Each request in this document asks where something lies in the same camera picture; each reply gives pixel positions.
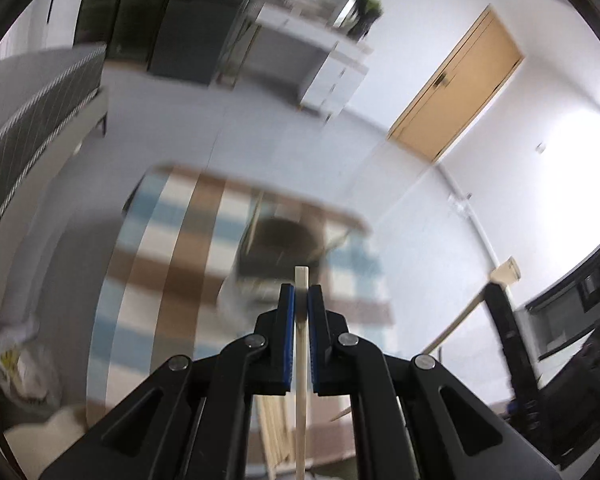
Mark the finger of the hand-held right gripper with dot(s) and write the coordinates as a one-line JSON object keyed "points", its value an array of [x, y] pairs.
{"points": [[512, 350]]}

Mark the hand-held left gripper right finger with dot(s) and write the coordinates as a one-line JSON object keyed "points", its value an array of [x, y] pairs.
{"points": [[316, 340]]}

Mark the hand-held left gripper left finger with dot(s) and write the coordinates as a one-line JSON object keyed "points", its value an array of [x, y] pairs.
{"points": [[290, 340]]}

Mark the single wooden chopstick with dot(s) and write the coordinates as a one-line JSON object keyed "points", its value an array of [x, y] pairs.
{"points": [[301, 410], [455, 322]]}

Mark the grey white utensil holder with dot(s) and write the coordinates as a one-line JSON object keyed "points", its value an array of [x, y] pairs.
{"points": [[275, 260]]}

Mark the pile of wooden chopsticks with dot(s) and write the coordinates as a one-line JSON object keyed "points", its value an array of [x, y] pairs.
{"points": [[275, 430]]}

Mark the beige trash bin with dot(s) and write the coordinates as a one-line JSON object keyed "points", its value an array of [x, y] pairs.
{"points": [[506, 271]]}

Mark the checked tablecloth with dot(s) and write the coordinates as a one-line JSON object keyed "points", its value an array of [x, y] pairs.
{"points": [[180, 270]]}

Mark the white cloth scrap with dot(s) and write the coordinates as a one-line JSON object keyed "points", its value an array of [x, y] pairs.
{"points": [[461, 205]]}

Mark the beige woven cushion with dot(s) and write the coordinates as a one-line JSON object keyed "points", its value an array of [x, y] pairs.
{"points": [[45, 440]]}

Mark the white plastic bag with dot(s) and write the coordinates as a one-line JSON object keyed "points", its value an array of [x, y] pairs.
{"points": [[22, 360]]}

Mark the white dressing table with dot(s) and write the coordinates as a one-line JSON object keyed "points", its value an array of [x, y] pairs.
{"points": [[325, 70]]}

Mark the wooden door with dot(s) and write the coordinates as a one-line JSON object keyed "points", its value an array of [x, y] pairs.
{"points": [[455, 85]]}

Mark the dark grey refrigerator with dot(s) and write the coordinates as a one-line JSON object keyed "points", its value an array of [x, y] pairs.
{"points": [[200, 20]]}

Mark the grey quilted mattress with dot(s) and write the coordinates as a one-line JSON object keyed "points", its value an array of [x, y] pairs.
{"points": [[25, 125]]}

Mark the dark glass cabinet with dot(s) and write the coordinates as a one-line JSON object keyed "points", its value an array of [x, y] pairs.
{"points": [[120, 5]]}

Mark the white wardrobe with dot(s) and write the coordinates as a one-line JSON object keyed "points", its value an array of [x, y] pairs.
{"points": [[45, 5]]}

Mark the grey bed frame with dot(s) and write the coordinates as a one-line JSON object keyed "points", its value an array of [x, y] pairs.
{"points": [[75, 135]]}

